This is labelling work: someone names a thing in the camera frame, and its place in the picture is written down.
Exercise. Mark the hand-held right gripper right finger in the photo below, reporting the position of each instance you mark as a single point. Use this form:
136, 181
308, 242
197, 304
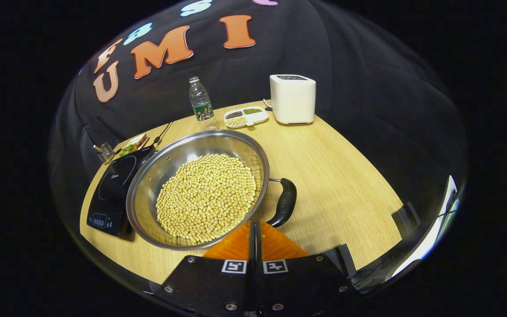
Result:
297, 286

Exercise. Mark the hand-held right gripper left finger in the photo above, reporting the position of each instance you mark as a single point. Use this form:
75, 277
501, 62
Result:
209, 286

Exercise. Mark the black induction cooktop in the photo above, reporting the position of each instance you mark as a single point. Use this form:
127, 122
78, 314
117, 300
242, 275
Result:
112, 193

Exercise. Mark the pile of soybeans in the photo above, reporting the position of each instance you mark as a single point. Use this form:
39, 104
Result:
205, 198

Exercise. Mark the white plate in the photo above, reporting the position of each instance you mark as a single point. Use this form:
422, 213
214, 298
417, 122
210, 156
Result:
141, 147

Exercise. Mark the white divided bean dish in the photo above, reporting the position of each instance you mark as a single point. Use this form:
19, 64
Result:
244, 117

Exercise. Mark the small stick in basket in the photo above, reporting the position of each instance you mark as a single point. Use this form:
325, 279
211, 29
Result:
98, 149

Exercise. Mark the clear plastic water bottle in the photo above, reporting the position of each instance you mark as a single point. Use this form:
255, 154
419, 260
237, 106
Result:
201, 105

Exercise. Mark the white countertop appliance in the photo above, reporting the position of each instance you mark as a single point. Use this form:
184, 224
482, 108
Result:
293, 101

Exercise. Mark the black backdrop cloth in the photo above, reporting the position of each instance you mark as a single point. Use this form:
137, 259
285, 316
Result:
346, 66

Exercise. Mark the black bracket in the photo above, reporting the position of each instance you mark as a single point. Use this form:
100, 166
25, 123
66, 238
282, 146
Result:
406, 219

